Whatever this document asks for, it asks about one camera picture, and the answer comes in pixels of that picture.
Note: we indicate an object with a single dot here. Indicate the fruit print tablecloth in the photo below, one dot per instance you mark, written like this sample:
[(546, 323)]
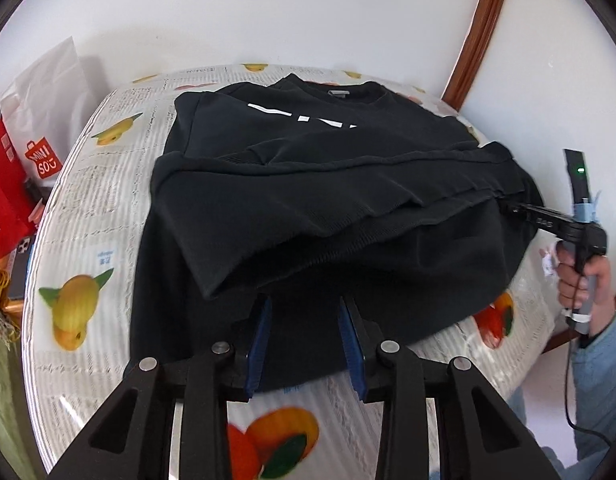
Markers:
[(103, 220)]

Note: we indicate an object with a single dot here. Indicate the white paper bag red label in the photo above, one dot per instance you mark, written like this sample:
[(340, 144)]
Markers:
[(53, 105)]

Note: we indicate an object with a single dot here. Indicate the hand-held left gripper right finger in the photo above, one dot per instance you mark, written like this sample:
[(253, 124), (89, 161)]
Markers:
[(352, 355)]

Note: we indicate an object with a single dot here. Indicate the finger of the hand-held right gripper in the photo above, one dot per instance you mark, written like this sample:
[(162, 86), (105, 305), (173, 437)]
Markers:
[(535, 214)]

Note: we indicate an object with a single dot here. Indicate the black smartphone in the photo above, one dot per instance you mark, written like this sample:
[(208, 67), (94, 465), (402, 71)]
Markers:
[(20, 270)]

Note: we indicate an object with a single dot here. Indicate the brown wooden door frame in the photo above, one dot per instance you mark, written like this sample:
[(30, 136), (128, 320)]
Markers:
[(480, 25)]

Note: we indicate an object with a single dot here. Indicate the brown wooden baseboard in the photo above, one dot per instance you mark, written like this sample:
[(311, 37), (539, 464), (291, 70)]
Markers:
[(555, 344)]

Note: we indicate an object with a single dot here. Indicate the pale green cloth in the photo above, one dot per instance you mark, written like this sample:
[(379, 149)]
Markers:
[(5, 390)]

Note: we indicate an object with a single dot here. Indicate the person's right forearm blue sleeve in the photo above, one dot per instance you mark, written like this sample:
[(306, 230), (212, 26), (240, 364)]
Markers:
[(600, 375)]

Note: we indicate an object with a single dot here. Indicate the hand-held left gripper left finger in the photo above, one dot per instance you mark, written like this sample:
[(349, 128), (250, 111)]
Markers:
[(258, 350)]

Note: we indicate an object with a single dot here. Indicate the person's right hand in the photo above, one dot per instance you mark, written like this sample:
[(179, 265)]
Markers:
[(568, 285)]

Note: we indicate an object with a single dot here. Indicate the black sweatshirt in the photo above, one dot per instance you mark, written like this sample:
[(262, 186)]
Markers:
[(313, 200)]

